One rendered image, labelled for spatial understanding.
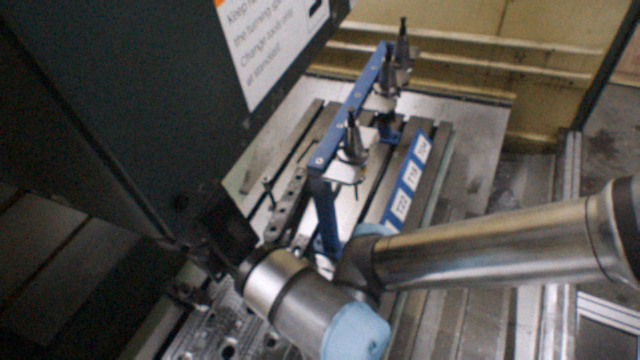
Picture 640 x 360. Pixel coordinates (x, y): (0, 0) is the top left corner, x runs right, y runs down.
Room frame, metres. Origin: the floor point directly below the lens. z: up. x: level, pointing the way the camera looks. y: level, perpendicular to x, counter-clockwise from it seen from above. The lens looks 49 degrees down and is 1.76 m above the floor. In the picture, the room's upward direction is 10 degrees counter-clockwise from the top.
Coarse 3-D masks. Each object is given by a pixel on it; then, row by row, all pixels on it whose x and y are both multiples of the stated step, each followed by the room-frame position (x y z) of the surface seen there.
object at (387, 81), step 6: (384, 60) 0.72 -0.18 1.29; (390, 60) 0.72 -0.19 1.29; (384, 66) 0.72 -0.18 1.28; (390, 66) 0.71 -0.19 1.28; (384, 72) 0.72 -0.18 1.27; (390, 72) 0.71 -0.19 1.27; (384, 78) 0.71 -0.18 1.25; (390, 78) 0.71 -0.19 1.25; (396, 78) 0.72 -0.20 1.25; (378, 84) 0.73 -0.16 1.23; (384, 84) 0.71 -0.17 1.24; (390, 84) 0.71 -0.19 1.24; (396, 84) 0.72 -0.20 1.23; (384, 90) 0.71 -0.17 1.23
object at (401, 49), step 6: (396, 36) 0.82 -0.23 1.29; (402, 36) 0.81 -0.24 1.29; (408, 36) 0.81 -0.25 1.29; (396, 42) 0.82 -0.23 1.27; (402, 42) 0.81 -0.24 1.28; (408, 42) 0.81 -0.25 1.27; (396, 48) 0.81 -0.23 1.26; (402, 48) 0.81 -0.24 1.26; (408, 48) 0.81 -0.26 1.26; (396, 54) 0.81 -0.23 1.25; (402, 54) 0.80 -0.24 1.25; (408, 54) 0.81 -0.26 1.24; (396, 60) 0.81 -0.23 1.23; (402, 60) 0.80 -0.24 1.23; (408, 60) 0.80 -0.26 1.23
